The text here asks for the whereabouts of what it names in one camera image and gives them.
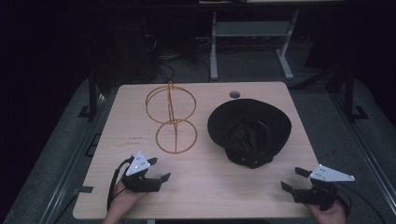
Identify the person's right hand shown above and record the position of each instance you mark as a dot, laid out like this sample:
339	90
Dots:
330	216

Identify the white metal desk frame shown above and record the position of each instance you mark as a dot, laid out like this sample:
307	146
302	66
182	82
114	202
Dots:
249	29

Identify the person's left hand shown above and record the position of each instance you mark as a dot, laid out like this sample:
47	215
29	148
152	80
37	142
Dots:
123	199

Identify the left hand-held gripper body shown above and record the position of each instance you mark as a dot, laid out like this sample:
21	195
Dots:
138	166

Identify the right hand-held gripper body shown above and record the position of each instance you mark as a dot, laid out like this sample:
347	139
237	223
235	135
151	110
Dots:
322	189

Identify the black bucket hat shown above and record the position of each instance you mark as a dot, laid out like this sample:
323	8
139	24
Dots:
249	133

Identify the aluminium floor rail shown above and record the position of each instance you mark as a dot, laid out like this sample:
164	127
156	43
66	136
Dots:
71	161
370	158

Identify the black metal stand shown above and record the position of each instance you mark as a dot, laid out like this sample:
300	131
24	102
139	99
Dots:
350	93
92	93

